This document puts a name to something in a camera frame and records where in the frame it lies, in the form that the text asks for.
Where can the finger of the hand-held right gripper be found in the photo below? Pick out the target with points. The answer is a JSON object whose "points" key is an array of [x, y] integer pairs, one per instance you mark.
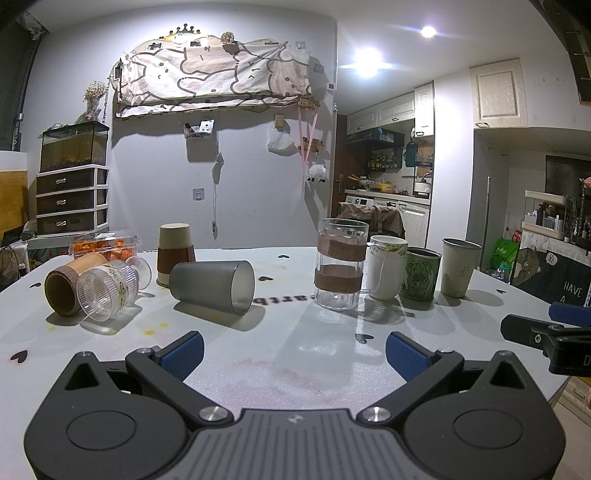
{"points": [[570, 314], [526, 330]]}

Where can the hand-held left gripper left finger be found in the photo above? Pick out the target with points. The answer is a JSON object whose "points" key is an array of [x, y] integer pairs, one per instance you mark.
{"points": [[183, 354]]}

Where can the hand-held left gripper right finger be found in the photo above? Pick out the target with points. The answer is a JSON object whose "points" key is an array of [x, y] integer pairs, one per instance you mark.
{"points": [[406, 361]]}

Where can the frosted grey cup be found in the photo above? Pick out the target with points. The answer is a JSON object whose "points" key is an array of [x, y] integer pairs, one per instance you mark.
{"points": [[203, 285]]}

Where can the green cup with bear print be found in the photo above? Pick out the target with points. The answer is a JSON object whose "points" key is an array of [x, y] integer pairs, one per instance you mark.
{"points": [[418, 277]]}

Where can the pale green metal cup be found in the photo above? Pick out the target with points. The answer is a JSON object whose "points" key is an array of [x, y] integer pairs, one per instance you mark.
{"points": [[457, 270]]}

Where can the brown paper cup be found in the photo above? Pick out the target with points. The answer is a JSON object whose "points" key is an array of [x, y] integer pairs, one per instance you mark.
{"points": [[175, 249]]}

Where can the kraft brown cup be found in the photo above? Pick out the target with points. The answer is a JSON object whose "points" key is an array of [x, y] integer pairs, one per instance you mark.
{"points": [[69, 281]]}

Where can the black printed cloth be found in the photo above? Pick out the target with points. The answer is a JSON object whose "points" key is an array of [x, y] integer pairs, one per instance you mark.
{"points": [[549, 272]]}

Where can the green shopping bag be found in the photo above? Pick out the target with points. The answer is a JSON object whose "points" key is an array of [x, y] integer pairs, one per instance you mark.
{"points": [[505, 254]]}

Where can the white mug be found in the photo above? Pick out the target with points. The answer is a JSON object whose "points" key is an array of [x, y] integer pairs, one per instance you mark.
{"points": [[383, 272]]}

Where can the white shelf with bottles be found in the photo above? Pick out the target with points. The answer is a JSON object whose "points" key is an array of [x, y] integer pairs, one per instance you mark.
{"points": [[554, 221]]}

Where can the clear ribbed plastic goblet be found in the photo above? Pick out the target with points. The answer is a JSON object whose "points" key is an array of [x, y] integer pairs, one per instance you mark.
{"points": [[108, 290]]}

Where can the white mop pole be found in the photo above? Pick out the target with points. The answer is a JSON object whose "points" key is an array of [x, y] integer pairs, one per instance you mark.
{"points": [[485, 221]]}

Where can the clear glass with cork bands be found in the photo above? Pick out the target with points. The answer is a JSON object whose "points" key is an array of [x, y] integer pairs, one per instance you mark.
{"points": [[339, 263]]}

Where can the clear box of orange fruit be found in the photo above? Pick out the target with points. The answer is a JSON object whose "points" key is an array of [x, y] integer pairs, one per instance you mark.
{"points": [[104, 247]]}

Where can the chair with brown cloth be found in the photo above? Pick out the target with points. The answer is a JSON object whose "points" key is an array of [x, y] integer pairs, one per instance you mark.
{"points": [[388, 221]]}

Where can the black screen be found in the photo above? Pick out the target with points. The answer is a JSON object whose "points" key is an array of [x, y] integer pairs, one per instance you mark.
{"points": [[565, 173]]}

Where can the white washing machine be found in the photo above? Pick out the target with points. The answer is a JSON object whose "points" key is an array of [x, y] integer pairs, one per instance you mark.
{"points": [[360, 201]]}

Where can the white drawer unit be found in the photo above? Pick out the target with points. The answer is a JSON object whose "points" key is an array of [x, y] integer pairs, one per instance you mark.
{"points": [[71, 201]]}

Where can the white plush sheep toy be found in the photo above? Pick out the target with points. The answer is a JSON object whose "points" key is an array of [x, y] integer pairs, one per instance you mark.
{"points": [[317, 173]]}

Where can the brown wooden door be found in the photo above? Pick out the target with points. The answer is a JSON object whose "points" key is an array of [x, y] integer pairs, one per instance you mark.
{"points": [[340, 161]]}

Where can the wooden board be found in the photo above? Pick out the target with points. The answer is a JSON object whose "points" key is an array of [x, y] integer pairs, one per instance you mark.
{"points": [[11, 203]]}

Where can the white panelled cabinet door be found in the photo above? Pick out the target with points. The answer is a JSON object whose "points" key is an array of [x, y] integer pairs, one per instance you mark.
{"points": [[501, 94]]}

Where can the white hanging bag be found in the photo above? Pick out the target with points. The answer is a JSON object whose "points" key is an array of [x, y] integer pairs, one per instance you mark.
{"points": [[279, 141]]}

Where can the glass fish tank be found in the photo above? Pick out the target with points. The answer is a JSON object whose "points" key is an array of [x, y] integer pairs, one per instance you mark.
{"points": [[74, 147]]}

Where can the pink ribbon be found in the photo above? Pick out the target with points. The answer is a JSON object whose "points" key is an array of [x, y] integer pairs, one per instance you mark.
{"points": [[302, 138]]}

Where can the dried flower bunch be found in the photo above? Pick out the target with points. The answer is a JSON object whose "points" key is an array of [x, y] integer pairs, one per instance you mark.
{"points": [[94, 94]]}

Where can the printed cartoon blanket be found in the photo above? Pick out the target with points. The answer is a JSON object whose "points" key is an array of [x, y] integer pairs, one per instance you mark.
{"points": [[207, 76]]}

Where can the large ceiling light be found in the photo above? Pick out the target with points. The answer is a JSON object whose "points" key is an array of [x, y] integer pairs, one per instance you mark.
{"points": [[368, 62]]}

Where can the small ceiling light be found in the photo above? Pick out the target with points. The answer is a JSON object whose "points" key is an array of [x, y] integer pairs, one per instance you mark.
{"points": [[428, 31]]}

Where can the black crown decoration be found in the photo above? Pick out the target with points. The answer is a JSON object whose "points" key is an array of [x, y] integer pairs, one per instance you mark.
{"points": [[183, 32]]}

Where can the white wall socket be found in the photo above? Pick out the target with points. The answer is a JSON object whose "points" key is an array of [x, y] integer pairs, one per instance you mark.
{"points": [[198, 194]]}

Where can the white kitchen wall cabinets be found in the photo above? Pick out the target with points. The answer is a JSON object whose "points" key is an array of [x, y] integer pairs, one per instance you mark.
{"points": [[392, 110]]}

